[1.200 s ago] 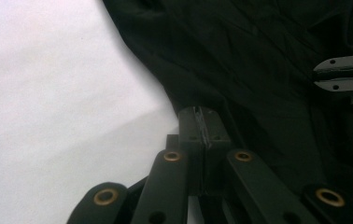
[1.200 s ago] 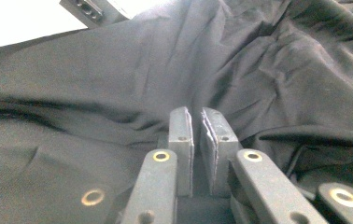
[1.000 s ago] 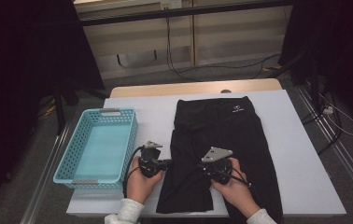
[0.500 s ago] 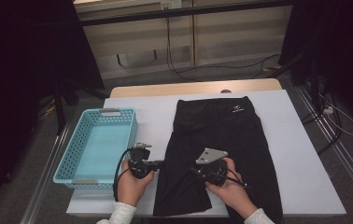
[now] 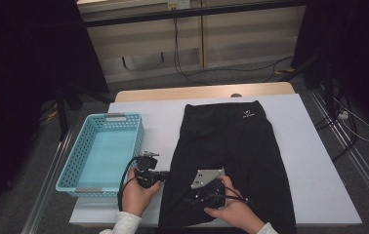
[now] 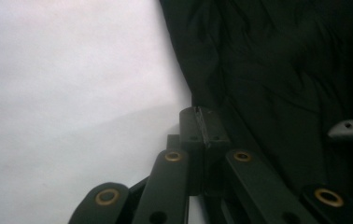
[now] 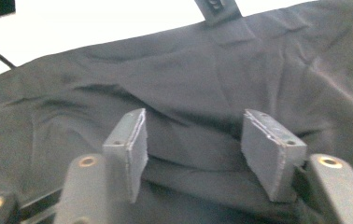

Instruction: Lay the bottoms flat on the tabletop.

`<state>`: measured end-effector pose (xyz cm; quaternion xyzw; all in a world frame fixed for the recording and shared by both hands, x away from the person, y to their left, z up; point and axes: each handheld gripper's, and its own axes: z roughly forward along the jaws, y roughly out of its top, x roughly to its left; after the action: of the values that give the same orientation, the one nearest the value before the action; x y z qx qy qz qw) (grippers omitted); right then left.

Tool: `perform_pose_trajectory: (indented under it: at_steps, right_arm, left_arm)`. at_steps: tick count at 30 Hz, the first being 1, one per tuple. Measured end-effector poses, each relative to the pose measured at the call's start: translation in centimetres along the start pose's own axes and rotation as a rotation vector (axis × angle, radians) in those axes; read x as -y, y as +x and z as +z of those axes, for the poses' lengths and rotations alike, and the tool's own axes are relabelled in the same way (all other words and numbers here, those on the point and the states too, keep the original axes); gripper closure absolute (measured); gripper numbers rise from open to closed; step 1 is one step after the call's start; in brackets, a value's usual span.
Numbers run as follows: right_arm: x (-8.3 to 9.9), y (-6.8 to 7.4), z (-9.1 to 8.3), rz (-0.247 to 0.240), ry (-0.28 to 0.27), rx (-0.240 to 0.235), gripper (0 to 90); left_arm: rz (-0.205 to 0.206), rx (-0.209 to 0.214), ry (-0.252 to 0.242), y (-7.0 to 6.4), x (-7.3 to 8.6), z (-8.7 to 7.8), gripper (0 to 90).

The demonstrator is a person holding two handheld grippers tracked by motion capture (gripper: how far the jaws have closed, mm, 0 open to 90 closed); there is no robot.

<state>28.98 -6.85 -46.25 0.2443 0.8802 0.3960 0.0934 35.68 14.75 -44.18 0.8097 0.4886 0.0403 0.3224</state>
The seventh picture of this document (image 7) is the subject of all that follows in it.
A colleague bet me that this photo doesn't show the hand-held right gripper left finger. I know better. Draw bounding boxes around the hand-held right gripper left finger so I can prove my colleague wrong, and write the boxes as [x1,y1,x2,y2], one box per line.
[102,107,149,204]

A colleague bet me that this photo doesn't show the black pants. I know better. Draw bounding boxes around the black pants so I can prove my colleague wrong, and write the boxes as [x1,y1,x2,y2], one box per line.
[0,0,353,224]

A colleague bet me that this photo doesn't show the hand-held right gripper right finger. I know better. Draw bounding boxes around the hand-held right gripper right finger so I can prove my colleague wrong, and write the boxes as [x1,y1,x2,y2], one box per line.
[240,108,308,203]

